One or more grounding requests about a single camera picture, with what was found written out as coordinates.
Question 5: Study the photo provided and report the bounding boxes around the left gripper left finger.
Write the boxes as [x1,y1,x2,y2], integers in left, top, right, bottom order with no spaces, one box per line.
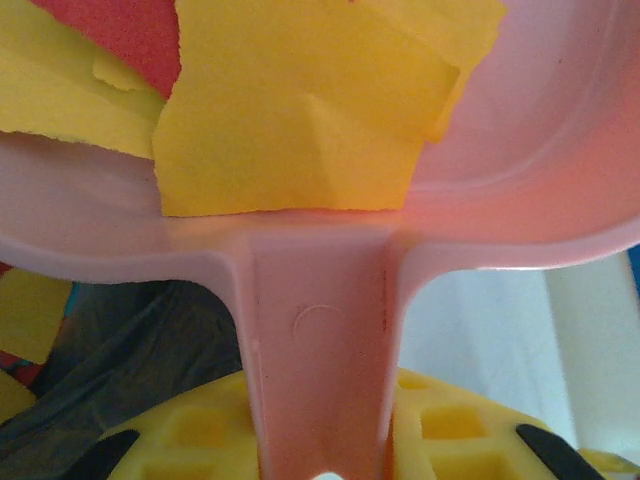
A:
[92,369,264,480]

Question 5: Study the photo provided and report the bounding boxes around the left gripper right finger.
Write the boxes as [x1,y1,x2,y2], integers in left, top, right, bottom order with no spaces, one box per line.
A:
[384,367,609,480]

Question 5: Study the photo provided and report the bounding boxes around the pink plastic dustpan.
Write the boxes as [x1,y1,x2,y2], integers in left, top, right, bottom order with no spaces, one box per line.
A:
[0,0,640,480]

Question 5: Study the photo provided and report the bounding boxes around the plastic bin liner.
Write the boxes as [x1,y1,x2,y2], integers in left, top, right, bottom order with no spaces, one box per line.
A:
[0,279,251,466]

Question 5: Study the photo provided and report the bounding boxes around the yellow paper scrap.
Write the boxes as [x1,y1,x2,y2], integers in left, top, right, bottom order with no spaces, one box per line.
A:
[0,267,74,366]
[349,0,509,146]
[0,0,169,159]
[579,447,640,480]
[152,0,461,219]
[0,370,39,426]

